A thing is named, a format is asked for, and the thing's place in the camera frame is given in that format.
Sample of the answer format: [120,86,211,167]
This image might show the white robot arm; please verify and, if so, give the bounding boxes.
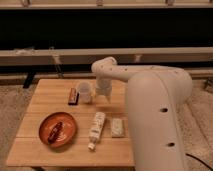
[91,57,192,171]

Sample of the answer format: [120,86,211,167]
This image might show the long metal rail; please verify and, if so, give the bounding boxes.
[0,47,213,66]

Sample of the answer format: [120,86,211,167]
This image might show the dark red object on plate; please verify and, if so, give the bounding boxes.
[48,122,63,144]

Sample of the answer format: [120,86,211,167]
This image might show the brown chocolate bar box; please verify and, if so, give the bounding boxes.
[68,88,79,105]

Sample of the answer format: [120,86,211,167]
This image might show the white ceramic cup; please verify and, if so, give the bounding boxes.
[77,81,92,103]

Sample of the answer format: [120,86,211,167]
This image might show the white eraser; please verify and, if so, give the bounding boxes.
[111,118,124,138]

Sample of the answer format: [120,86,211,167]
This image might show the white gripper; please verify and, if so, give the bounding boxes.
[96,78,112,103]

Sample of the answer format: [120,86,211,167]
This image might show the orange round plate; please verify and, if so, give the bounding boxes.
[39,112,77,148]

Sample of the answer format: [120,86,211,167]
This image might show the wooden table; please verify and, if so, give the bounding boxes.
[6,79,134,167]

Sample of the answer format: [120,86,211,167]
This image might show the white squeeze tube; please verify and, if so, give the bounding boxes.
[88,112,106,151]

